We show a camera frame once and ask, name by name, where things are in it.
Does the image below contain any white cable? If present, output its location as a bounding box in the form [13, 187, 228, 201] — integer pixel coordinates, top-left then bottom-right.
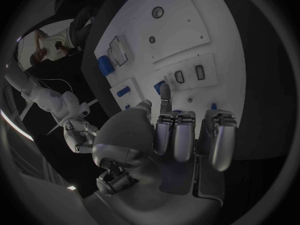
[28, 76, 74, 94]

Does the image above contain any person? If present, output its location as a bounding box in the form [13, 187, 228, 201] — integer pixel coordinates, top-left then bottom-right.
[28, 5, 97, 67]

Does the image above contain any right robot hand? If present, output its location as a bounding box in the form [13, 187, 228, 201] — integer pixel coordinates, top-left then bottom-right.
[62, 117, 100, 154]

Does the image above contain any blue block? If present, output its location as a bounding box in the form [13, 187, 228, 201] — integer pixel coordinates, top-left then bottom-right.
[153, 80, 166, 95]

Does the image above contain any large blue cylinder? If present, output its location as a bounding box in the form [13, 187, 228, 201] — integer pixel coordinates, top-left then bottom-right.
[96, 55, 115, 77]

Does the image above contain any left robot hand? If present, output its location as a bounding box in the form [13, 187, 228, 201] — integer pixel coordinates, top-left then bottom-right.
[81, 83, 239, 225]

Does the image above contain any small blue cylinder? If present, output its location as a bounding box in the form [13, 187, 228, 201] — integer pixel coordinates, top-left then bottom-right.
[116, 86, 132, 98]

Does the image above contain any white task board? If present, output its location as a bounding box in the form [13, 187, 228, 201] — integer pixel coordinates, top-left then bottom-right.
[93, 0, 247, 126]

